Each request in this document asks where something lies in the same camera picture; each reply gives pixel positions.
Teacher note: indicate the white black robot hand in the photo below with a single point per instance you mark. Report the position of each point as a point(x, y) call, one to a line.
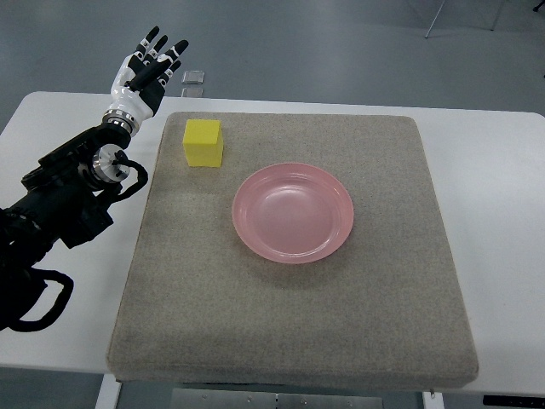
point(139, 86)

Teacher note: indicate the yellow foam block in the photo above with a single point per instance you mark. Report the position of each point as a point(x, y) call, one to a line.
point(203, 143)

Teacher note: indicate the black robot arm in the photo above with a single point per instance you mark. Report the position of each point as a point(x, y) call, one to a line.
point(67, 198)

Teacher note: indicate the lower floor socket plate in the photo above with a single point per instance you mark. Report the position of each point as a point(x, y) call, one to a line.
point(192, 92)

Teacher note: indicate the floor socket plate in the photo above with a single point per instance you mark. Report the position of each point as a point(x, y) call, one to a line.
point(193, 77)
point(192, 92)

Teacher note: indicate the upper floor socket plate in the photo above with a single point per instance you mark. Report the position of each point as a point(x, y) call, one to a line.
point(193, 77)

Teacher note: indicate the pink plate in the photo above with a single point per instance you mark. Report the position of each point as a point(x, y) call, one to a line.
point(292, 213)

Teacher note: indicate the white left table leg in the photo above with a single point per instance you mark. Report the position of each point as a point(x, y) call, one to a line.
point(109, 392)

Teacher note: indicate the beige fabric mat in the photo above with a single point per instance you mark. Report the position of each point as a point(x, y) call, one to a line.
point(384, 311)

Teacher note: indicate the metal chair legs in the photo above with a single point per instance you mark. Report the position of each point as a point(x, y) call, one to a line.
point(486, 16)

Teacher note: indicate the black label strip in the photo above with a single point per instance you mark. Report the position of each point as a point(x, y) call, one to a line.
point(514, 401)

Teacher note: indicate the metal table base plate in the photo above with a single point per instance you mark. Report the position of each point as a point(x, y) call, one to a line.
point(208, 398)

